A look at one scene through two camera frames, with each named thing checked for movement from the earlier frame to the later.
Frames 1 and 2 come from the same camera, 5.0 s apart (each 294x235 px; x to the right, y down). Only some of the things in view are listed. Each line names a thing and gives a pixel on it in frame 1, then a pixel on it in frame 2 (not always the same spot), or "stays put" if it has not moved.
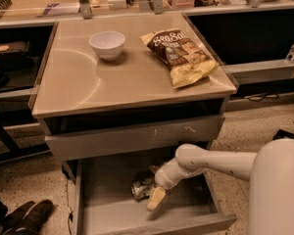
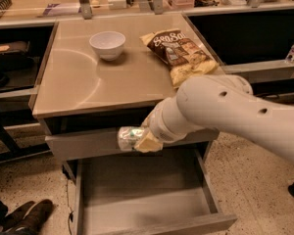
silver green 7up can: [142, 188] to [127, 136]
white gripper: [164, 179] to [159, 126]
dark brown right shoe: [34, 218] stays put
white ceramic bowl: [108, 44] stays put
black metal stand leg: [15, 151] stays put
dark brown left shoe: [16, 216] stays put
